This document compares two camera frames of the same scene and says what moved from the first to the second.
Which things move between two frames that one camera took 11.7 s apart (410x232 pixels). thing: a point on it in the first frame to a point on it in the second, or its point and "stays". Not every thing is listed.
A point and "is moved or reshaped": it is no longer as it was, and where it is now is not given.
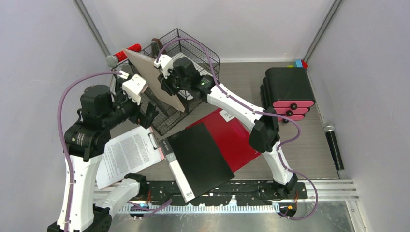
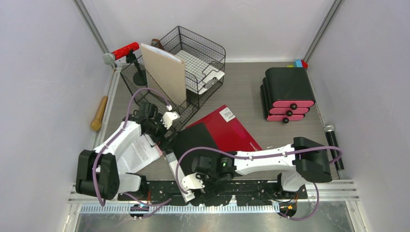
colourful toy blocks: [299, 63] stays
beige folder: [146, 64] is moved or reshaped
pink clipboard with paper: [129, 153] stays
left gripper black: [145, 119] to [165, 143]
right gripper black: [165, 84] to [208, 192]
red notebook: [231, 135] stays
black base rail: [241, 192] stays
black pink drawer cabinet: [288, 91] stays
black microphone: [329, 128] stays
